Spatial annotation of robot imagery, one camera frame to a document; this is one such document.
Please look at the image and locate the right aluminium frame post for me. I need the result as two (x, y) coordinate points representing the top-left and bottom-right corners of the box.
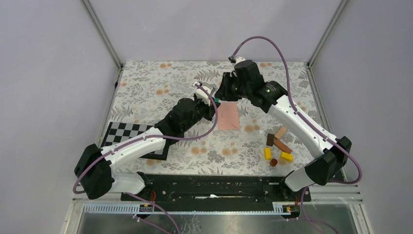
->
(307, 0), (349, 70)

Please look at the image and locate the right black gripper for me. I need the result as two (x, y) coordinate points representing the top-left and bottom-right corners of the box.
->
(214, 72), (250, 102)

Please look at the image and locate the white slotted cable duct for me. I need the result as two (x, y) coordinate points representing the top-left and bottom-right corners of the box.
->
(83, 203), (293, 215)

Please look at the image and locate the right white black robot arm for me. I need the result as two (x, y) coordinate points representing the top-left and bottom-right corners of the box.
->
(215, 56), (352, 201)

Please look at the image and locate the left aluminium frame post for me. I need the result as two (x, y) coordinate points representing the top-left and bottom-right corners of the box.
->
(80, 0), (123, 69)

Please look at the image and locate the floral patterned table mat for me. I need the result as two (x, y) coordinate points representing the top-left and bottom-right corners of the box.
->
(109, 61), (313, 176)

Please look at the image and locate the yellow block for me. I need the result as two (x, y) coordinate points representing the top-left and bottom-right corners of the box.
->
(264, 148), (272, 160)
(280, 152), (293, 162)

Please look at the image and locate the dark brown wooden block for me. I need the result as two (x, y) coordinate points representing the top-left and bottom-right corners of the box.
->
(266, 134), (275, 147)

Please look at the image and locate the yellow block right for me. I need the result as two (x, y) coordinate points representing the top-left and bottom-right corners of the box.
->
(280, 152), (293, 162)

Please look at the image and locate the black grey checkerboard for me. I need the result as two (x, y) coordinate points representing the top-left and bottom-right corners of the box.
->
(100, 121), (169, 160)

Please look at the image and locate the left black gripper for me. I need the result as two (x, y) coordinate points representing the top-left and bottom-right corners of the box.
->
(182, 93), (221, 133)

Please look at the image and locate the reddish brown wooden block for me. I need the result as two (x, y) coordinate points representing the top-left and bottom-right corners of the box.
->
(273, 138), (292, 154)

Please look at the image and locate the light wooden block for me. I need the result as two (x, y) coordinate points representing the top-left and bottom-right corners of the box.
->
(275, 126), (287, 139)

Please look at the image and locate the aluminium frame post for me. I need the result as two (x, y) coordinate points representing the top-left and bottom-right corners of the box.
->
(80, 0), (123, 69)
(307, 0), (349, 70)

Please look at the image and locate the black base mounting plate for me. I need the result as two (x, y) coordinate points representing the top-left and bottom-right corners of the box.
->
(138, 174), (311, 212)

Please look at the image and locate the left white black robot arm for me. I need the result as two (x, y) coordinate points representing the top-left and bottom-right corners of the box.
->
(73, 82), (219, 200)

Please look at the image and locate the yellow block near front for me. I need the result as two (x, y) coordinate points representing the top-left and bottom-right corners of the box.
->
(264, 148), (272, 160)

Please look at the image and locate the small brown wooden cylinder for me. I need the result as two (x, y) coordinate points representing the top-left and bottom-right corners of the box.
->
(269, 158), (278, 167)

